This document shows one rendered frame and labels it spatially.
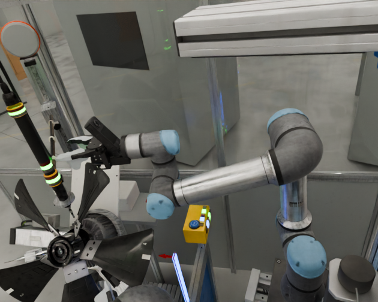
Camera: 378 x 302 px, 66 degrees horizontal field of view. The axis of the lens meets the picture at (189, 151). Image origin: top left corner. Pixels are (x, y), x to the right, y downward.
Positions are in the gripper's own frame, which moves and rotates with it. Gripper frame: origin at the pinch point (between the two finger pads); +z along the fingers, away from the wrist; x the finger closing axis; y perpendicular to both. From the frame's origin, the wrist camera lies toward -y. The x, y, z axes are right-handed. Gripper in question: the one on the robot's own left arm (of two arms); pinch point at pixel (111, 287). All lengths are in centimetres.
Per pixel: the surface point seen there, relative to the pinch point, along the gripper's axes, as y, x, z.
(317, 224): -109, 72, 19
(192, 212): -41, 16, 27
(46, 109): -2, -40, 78
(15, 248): 107, 104, 181
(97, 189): -9.6, -20.9, 26.9
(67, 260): 12.6, -3.5, 18.6
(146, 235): -17.8, -0.3, 12.8
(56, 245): 14.4, -7.6, 24.7
